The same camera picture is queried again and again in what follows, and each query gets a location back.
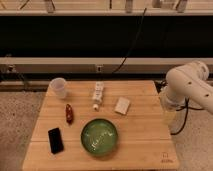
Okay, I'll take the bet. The green ceramic bowl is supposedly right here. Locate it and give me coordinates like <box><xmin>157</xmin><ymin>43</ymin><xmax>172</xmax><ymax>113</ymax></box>
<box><xmin>81</xmin><ymin>118</ymin><xmax>118</xmax><ymax>157</ymax></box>

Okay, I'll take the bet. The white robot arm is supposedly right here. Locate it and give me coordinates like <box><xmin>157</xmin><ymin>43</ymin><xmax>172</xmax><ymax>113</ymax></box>
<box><xmin>159</xmin><ymin>61</ymin><xmax>213</xmax><ymax>125</ymax></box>

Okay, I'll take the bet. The white tube with cap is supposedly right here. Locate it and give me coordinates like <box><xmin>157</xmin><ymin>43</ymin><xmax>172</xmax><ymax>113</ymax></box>
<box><xmin>92</xmin><ymin>82</ymin><xmax>104</xmax><ymax>111</ymax></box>

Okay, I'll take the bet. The white rectangular block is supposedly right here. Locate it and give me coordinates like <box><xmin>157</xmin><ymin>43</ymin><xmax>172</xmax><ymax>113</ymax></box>
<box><xmin>115</xmin><ymin>97</ymin><xmax>130</xmax><ymax>115</ymax></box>

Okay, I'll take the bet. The red brown pepper toy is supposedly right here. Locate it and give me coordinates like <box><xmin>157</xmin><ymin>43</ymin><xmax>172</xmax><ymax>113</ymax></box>
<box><xmin>66</xmin><ymin>104</ymin><xmax>73</xmax><ymax>124</ymax></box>

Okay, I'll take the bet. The translucent plastic cup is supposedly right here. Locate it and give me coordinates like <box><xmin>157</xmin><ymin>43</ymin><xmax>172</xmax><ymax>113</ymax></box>
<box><xmin>49</xmin><ymin>78</ymin><xmax>67</xmax><ymax>99</ymax></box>

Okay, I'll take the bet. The black smartphone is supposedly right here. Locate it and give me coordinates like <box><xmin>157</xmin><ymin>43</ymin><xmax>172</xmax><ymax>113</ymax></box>
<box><xmin>48</xmin><ymin>128</ymin><xmax>64</xmax><ymax>154</ymax></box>

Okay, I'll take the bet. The grey metal rail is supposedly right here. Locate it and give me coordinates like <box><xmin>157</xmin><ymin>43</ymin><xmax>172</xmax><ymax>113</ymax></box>
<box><xmin>0</xmin><ymin>57</ymin><xmax>213</xmax><ymax>74</ymax></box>

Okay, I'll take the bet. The black floor cable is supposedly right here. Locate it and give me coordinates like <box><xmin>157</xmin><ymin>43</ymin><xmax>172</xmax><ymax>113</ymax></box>
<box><xmin>170</xmin><ymin>97</ymin><xmax>205</xmax><ymax>136</ymax></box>

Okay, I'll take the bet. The black hanging cable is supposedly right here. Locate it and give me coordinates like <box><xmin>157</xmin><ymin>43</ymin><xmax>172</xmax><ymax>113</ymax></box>
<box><xmin>111</xmin><ymin>7</ymin><xmax>148</xmax><ymax>74</ymax></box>

